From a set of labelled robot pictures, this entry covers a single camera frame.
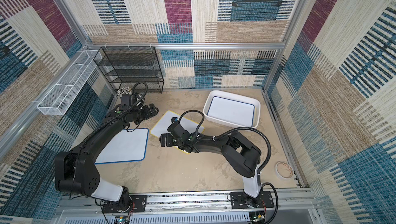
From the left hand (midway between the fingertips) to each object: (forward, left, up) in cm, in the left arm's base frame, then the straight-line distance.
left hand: (153, 112), depth 88 cm
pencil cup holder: (+15, +20, +2) cm, 25 cm away
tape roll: (-27, -70, -17) cm, 77 cm away
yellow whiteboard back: (+3, 0, -19) cm, 20 cm away
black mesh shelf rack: (+37, +25, +4) cm, 44 cm away
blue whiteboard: (+11, -48, -14) cm, 51 cm away
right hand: (-11, -9, -11) cm, 18 cm away
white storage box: (+21, -47, -10) cm, 53 cm away
